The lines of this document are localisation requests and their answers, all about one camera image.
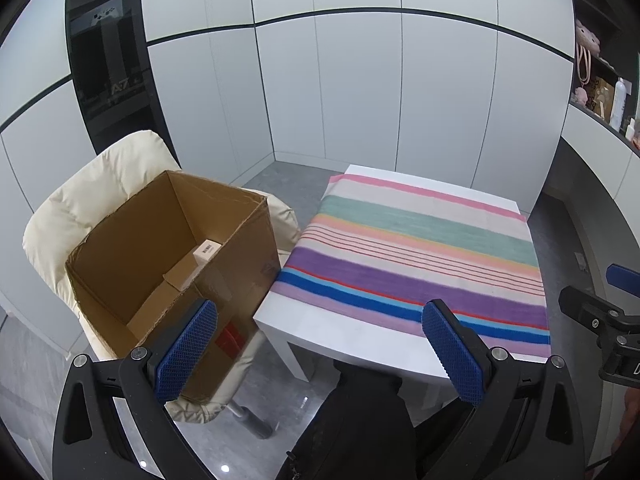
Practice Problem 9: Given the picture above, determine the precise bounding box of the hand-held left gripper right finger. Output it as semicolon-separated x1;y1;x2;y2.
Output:
421;299;586;480

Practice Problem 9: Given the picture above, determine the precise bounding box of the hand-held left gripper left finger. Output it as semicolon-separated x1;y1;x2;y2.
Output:
52;297;218;480

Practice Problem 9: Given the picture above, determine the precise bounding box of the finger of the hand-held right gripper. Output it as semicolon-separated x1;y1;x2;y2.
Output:
606;263;640;288
558;285;640;341

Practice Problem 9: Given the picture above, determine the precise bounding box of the small white box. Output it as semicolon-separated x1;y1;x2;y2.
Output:
192;241;222;265

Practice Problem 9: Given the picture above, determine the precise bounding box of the brown cardboard box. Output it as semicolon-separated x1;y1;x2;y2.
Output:
65;170;281;403

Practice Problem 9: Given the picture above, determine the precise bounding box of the striped colourful cloth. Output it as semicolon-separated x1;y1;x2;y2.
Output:
272;172;553;346

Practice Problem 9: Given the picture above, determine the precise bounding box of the white table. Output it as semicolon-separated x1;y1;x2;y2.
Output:
252;164;551;411

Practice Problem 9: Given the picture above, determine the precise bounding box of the tall white bottle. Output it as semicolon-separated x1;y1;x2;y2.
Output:
610;77;628;131

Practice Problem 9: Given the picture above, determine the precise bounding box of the brown printed bag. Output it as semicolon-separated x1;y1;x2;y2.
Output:
587;76;617;121

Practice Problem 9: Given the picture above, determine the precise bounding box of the cream padded chair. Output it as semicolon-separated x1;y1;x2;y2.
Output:
22;130;301;438

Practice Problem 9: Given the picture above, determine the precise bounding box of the wall shelf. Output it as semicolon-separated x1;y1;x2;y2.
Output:
567;0;640;151

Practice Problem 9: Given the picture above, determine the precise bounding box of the black glass wall panel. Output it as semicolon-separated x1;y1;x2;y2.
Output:
65;0;181;166

